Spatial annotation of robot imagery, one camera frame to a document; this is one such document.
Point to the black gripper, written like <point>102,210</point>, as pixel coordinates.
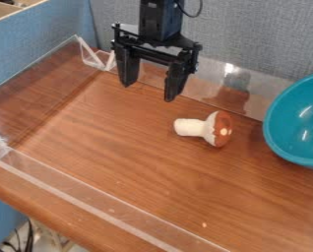
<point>177,51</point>

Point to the brown white toy mushroom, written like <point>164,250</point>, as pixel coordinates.
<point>215,129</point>

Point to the blue plastic bowl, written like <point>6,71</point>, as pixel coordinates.
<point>288,124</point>

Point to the clear acrylic back panel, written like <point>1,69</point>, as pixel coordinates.
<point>224,85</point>

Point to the clear acrylic panel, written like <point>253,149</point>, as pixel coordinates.
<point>35,94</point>
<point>152,229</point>
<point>224,85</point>

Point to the clear acrylic left panel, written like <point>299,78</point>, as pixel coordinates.
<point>35,94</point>

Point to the wooden shelf top left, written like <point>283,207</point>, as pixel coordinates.
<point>13,7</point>

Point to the clear acrylic front panel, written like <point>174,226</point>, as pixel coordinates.
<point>152,229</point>

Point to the clear acrylic corner bracket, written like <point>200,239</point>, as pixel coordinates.
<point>98,59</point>

